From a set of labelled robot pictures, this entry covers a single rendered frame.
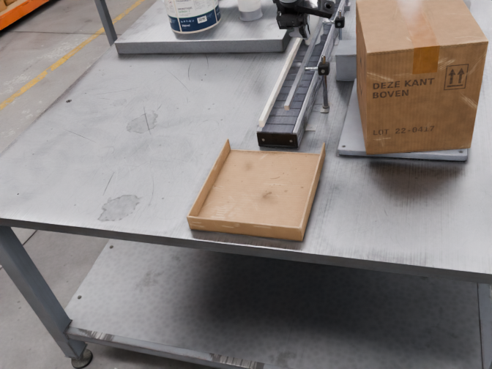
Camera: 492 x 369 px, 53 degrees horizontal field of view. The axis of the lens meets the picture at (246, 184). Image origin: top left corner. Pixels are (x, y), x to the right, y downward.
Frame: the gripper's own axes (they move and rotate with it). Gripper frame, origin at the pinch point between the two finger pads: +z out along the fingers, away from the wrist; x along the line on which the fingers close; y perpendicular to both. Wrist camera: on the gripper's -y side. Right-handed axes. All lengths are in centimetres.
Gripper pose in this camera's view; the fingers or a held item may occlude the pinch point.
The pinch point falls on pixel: (308, 36)
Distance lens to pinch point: 164.9
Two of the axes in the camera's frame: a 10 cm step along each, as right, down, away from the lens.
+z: 2.7, 3.3, 9.0
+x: -1.7, 9.4, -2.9
